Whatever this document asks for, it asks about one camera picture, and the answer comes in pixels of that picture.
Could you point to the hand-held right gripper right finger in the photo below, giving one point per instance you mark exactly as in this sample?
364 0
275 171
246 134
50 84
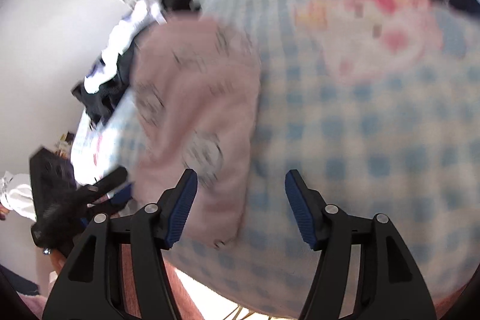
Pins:
302 211

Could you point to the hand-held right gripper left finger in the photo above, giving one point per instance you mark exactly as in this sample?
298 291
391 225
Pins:
182 209

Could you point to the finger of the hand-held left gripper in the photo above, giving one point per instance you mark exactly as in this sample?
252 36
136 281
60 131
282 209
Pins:
122 198
108 183

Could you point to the pink cartoon print pajama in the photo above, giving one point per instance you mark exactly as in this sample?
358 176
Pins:
195 91

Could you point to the dark crumpled garment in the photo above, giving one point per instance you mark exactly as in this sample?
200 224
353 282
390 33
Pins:
97 98

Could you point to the blue checked cartoon print blanket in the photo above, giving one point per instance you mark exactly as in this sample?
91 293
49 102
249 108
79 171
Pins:
356 136

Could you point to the white printed garment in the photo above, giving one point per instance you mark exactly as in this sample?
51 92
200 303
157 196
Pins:
116 42

